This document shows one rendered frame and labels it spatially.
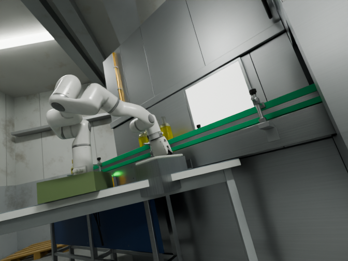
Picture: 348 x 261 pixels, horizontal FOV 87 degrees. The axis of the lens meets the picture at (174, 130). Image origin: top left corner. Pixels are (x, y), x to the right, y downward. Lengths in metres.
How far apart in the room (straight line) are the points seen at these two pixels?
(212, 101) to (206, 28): 0.53
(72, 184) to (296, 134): 0.98
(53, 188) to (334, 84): 1.13
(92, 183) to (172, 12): 1.39
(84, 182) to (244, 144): 0.76
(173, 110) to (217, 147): 0.54
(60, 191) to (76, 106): 0.39
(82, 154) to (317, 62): 1.06
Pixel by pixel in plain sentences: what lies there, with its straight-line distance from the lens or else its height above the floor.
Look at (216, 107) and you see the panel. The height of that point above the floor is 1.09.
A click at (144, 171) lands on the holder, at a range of 0.93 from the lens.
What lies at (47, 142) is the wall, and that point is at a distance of 5.19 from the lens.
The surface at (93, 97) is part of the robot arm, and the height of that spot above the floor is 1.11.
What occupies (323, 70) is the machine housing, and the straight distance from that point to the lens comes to 0.77.
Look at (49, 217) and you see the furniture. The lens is 1.13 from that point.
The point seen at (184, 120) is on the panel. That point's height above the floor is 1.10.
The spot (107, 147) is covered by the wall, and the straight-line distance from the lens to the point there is 4.53.
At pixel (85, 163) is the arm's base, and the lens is 1.07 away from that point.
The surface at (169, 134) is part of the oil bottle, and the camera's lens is 1.23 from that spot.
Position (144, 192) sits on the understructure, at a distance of 0.95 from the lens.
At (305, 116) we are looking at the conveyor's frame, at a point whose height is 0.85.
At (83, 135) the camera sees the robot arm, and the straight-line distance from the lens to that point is 1.10.
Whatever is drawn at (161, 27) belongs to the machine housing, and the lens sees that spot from 1.77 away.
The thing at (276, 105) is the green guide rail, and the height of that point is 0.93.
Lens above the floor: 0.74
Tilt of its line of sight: 13 degrees up
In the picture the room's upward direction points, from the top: 13 degrees counter-clockwise
